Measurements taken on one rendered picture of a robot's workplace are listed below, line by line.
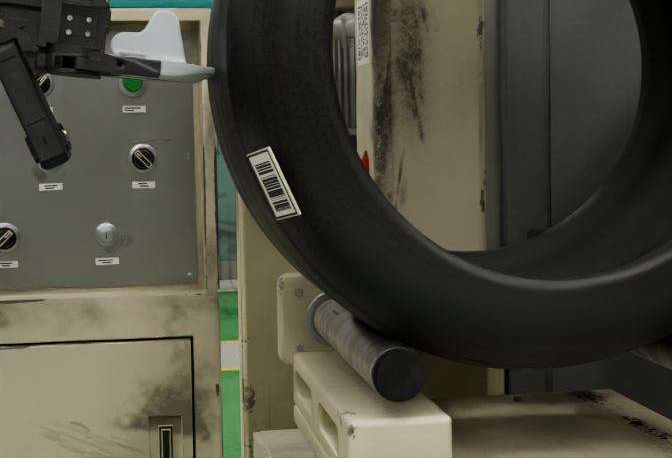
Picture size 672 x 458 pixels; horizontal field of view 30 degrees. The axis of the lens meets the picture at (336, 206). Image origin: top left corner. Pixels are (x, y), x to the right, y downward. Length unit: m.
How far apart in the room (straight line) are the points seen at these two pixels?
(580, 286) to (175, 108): 0.77
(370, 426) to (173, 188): 0.71
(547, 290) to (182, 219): 0.74
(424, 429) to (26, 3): 0.49
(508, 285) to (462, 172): 0.39
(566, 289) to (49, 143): 0.45
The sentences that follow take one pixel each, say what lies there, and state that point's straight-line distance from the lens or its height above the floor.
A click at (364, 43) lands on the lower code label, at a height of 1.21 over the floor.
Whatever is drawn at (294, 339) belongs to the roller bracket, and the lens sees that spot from 1.38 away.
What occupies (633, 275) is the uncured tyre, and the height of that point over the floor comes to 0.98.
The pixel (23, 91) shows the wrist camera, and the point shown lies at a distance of 1.10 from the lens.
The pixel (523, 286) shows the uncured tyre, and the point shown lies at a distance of 1.05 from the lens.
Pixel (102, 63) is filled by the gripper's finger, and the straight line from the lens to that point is 1.07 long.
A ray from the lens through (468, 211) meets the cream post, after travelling 1.43.
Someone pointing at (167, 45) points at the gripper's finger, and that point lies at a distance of 1.10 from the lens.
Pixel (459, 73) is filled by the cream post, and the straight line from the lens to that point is 1.42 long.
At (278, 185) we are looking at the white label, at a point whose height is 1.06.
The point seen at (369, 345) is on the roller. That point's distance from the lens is 1.09.
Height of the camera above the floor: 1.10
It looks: 3 degrees down
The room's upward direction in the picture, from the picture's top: 1 degrees counter-clockwise
